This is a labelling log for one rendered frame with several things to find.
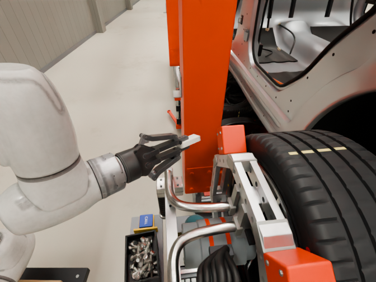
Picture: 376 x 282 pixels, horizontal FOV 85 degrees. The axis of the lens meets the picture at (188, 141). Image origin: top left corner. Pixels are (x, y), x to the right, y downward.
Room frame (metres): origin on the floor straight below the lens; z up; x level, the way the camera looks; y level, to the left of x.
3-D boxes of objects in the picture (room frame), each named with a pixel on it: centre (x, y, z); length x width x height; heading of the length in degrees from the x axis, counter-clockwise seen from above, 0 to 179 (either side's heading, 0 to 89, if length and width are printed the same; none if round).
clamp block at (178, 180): (0.44, 0.06, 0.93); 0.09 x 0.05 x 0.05; 96
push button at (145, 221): (0.55, 0.22, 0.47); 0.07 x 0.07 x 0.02; 6
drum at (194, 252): (0.28, -0.09, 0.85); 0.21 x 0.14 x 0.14; 96
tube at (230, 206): (0.38, -0.03, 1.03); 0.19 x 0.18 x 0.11; 96
